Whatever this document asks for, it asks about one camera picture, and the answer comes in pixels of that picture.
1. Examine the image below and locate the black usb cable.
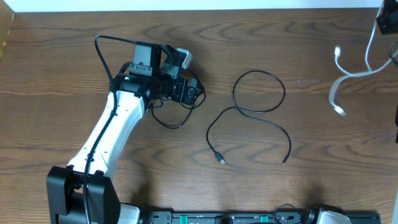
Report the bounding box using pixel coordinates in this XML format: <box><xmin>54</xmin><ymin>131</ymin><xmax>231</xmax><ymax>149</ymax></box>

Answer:
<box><xmin>205</xmin><ymin>70</ymin><xmax>292</xmax><ymax>166</ymax></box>
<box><xmin>150</xmin><ymin>68</ymin><xmax>207</xmax><ymax>130</ymax></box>

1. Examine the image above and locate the white usb cable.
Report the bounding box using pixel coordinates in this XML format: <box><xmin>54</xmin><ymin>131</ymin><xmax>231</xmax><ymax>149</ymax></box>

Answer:
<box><xmin>328</xmin><ymin>7</ymin><xmax>398</xmax><ymax>118</ymax></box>

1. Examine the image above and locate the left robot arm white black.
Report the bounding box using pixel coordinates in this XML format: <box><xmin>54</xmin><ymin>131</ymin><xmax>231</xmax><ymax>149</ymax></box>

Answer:
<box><xmin>46</xmin><ymin>72</ymin><xmax>205</xmax><ymax>223</ymax></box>

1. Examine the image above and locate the right camera cable black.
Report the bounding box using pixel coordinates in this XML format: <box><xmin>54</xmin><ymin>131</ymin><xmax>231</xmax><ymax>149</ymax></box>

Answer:
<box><xmin>388</xmin><ymin>42</ymin><xmax>398</xmax><ymax>67</ymax></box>

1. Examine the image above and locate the camera cable black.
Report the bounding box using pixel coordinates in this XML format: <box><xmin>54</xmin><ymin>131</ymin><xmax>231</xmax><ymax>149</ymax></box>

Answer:
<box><xmin>81</xmin><ymin>34</ymin><xmax>137</xmax><ymax>224</ymax></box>
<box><xmin>388</xmin><ymin>42</ymin><xmax>398</xmax><ymax>67</ymax></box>

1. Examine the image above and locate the left camera cable black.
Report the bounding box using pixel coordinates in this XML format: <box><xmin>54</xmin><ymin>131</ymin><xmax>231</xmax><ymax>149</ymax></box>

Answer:
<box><xmin>81</xmin><ymin>34</ymin><xmax>137</xmax><ymax>224</ymax></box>

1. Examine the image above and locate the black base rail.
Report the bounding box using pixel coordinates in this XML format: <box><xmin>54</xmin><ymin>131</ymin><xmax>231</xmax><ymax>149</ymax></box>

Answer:
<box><xmin>137</xmin><ymin>203</ymin><xmax>382</xmax><ymax>224</ymax></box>

